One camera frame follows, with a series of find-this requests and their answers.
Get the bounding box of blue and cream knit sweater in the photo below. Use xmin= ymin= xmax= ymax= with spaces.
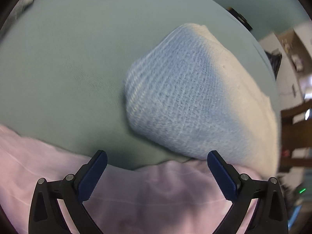
xmin=124 ymin=23 xmax=280 ymax=179

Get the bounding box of brown wooden chair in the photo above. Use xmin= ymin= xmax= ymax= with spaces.
xmin=279 ymin=100 xmax=311 ymax=172

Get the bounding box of pink checked floral quilt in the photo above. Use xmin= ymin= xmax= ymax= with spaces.
xmin=0 ymin=123 xmax=271 ymax=234

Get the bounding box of white wardrobe cabinet unit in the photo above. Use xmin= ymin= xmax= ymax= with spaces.
xmin=259 ymin=20 xmax=311 ymax=109

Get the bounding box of black plastic bag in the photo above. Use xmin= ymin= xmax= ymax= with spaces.
xmin=265 ymin=49 xmax=282 ymax=79

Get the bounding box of teal blue bed sheet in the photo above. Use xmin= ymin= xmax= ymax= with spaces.
xmin=1 ymin=0 xmax=280 ymax=170

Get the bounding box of black and white box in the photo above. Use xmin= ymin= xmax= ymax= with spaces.
xmin=227 ymin=7 xmax=253 ymax=32

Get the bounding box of grey crumpled garment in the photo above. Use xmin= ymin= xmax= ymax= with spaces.
xmin=1 ymin=0 xmax=34 ymax=37

